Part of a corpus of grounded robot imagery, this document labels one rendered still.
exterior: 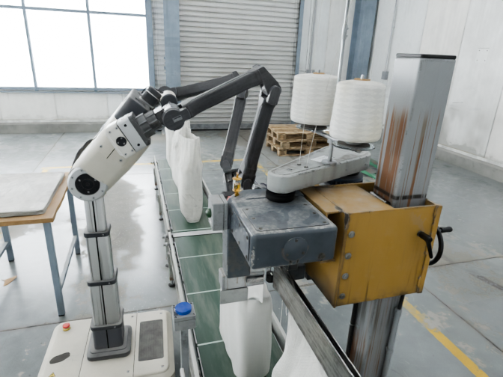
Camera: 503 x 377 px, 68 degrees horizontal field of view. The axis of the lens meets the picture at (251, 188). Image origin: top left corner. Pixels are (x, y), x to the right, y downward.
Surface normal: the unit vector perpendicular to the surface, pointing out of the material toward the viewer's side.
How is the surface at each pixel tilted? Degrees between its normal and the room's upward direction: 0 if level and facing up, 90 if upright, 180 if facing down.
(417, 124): 90
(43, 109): 90
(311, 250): 90
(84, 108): 90
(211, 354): 0
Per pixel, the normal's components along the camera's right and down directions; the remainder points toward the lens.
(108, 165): -0.16, 0.70
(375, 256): 0.29, 0.34
